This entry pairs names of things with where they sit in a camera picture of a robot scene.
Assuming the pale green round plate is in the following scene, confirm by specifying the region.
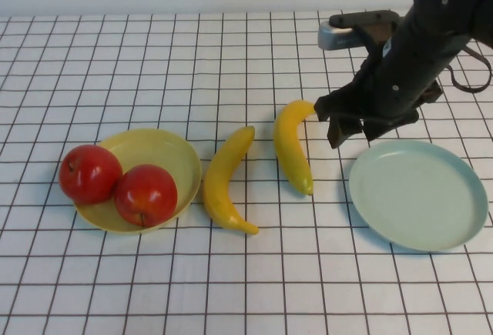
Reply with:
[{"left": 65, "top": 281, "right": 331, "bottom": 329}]
[{"left": 348, "top": 139, "right": 489, "bottom": 253}]

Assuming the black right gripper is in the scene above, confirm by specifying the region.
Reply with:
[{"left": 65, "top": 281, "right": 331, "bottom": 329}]
[{"left": 314, "top": 29, "right": 464, "bottom": 149}]

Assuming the red apple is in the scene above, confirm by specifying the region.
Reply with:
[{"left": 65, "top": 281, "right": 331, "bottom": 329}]
[
  {"left": 112, "top": 164, "right": 179, "bottom": 229},
  {"left": 58, "top": 144, "right": 123, "bottom": 206}
]

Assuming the yellow banana long stem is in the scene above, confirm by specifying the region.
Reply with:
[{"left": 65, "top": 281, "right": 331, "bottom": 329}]
[{"left": 273, "top": 99, "right": 319, "bottom": 196}]

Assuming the yellow round plate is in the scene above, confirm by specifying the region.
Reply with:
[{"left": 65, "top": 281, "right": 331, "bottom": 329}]
[{"left": 72, "top": 129, "right": 203, "bottom": 236}]

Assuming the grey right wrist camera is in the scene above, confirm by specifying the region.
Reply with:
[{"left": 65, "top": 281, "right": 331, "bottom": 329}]
[{"left": 317, "top": 10, "right": 402, "bottom": 49}]

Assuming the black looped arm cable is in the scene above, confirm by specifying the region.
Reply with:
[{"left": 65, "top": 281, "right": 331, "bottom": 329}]
[{"left": 448, "top": 44, "right": 493, "bottom": 94}]

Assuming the white grid-pattern tablecloth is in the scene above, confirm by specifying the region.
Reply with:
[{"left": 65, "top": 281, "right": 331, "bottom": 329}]
[{"left": 0, "top": 7, "right": 493, "bottom": 335}]

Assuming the yellow banana green tip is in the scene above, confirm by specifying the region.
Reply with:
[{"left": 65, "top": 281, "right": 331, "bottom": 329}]
[{"left": 203, "top": 125, "right": 260, "bottom": 236}]

